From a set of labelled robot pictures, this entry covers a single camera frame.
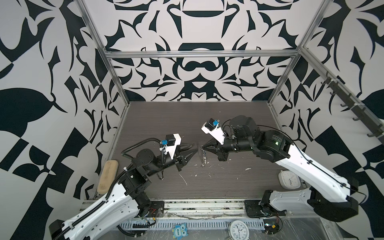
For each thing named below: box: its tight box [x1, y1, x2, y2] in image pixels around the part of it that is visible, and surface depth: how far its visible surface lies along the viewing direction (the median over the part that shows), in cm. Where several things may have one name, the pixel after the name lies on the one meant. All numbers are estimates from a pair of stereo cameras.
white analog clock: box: [228, 220, 250, 240], surface depth 67 cm
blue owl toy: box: [172, 222, 189, 240], surface depth 69 cm
